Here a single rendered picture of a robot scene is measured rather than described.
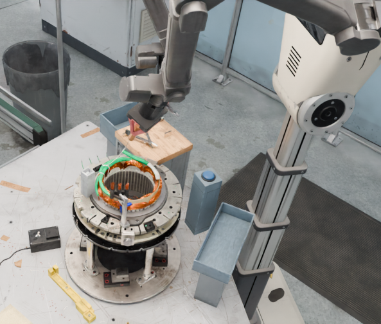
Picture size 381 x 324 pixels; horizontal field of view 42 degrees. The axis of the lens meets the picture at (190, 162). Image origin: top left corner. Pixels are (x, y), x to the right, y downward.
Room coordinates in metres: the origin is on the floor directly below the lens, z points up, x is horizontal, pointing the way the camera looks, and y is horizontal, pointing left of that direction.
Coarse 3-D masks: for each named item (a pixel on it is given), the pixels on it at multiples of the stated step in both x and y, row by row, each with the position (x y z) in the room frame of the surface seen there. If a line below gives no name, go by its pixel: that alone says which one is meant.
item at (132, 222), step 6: (96, 174) 1.06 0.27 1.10; (162, 174) 1.11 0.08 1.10; (90, 198) 0.96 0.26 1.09; (96, 204) 0.94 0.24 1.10; (162, 204) 0.99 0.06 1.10; (102, 210) 0.92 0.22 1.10; (156, 210) 0.96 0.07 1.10; (114, 216) 0.91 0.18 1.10; (144, 216) 0.93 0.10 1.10; (150, 216) 0.94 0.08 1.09; (132, 222) 0.90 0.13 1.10; (138, 222) 0.90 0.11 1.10
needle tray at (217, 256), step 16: (224, 208) 1.07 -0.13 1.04; (224, 224) 1.02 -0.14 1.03; (240, 224) 1.03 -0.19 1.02; (208, 240) 0.95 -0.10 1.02; (224, 240) 0.96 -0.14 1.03; (240, 240) 0.97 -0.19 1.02; (208, 256) 0.89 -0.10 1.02; (224, 256) 0.90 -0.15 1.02; (208, 272) 0.83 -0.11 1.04; (224, 272) 0.82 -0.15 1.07; (208, 288) 0.90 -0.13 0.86; (208, 304) 0.89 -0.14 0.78
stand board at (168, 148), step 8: (128, 128) 1.35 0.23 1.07; (152, 128) 1.37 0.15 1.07; (160, 128) 1.38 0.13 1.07; (168, 128) 1.39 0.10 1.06; (120, 136) 1.30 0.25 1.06; (144, 136) 1.32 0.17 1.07; (152, 136) 1.33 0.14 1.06; (160, 136) 1.33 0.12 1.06; (168, 136) 1.34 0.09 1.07; (176, 136) 1.35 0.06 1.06; (128, 144) 1.26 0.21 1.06; (136, 144) 1.27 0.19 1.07; (152, 144) 1.29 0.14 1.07; (160, 144) 1.29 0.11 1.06; (168, 144) 1.30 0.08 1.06; (176, 144) 1.31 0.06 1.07; (184, 144) 1.32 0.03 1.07; (192, 144) 1.32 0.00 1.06; (136, 152) 1.23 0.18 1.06; (144, 152) 1.24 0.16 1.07; (152, 152) 1.24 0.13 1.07; (160, 152) 1.25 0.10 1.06; (168, 152) 1.26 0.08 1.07; (176, 152) 1.27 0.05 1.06; (184, 152) 1.30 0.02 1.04; (160, 160) 1.22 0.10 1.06; (168, 160) 1.25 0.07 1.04
